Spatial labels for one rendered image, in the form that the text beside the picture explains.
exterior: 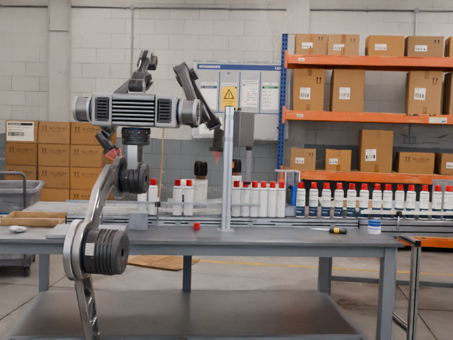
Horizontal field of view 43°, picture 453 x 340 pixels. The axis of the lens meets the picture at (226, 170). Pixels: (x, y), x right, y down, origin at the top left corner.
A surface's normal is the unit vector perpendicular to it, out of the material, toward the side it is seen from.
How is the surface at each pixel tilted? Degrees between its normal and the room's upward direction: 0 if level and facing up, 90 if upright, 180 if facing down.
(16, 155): 90
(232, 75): 90
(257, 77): 90
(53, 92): 90
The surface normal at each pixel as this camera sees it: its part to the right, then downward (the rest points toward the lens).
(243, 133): 0.87, 0.07
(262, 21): -0.11, 0.07
